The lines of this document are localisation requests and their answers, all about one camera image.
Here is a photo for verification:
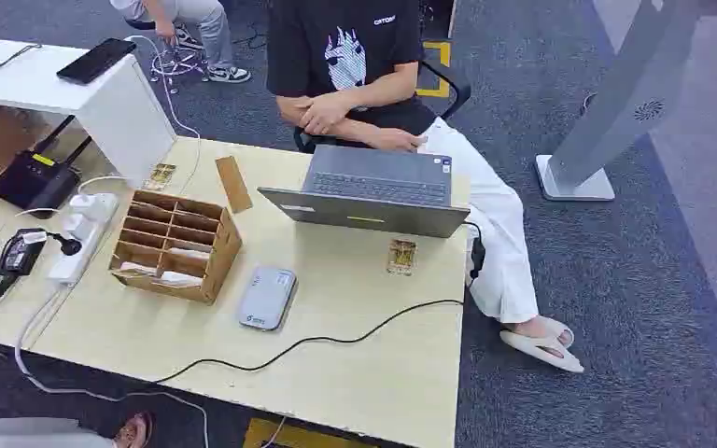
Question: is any grey laptop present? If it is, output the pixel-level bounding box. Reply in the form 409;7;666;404
257;144;471;239

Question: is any gold printed card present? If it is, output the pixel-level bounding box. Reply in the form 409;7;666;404
142;162;178;192
386;239;418;277

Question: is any black laptop charger plug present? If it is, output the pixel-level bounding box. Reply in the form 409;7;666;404
463;220;487;289

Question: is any wooden box lid strip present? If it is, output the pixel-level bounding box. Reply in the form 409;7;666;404
215;155;255;216

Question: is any wooden card box with compartments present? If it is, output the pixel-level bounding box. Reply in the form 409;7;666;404
108;189;244;306

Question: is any seated person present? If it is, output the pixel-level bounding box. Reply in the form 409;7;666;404
264;0;585;375

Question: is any white card stack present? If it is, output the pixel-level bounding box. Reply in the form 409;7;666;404
167;246;213;261
158;270;204;288
119;260;160;277

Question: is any cream slipper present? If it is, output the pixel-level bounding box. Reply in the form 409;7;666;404
499;329;585;375
538;315;576;351

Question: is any metal stool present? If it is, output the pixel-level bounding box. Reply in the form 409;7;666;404
123;18;209;95

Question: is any person on stool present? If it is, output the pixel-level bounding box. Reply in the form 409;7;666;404
108;0;253;85

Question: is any white desk riser shelf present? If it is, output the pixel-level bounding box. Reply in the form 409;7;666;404
0;35;178;189

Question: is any white power strip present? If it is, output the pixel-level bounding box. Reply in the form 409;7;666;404
46;191;121;287

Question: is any grey floor stand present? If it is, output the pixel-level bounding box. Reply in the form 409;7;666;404
534;0;717;203

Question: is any black smartphone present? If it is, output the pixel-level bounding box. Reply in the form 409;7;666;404
55;37;138;87

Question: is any black router with antennas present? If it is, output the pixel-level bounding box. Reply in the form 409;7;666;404
0;115;94;220

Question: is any black power adapter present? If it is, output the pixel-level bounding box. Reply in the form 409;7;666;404
0;228;49;278

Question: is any person with brown shoe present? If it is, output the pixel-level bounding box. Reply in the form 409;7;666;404
0;412;155;448

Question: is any long black cable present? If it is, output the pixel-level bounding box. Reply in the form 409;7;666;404
152;299;465;385

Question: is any thin white cable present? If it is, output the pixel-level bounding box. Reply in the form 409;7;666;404
123;34;203;194

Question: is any thick white cable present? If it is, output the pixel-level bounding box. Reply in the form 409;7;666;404
13;285;212;448

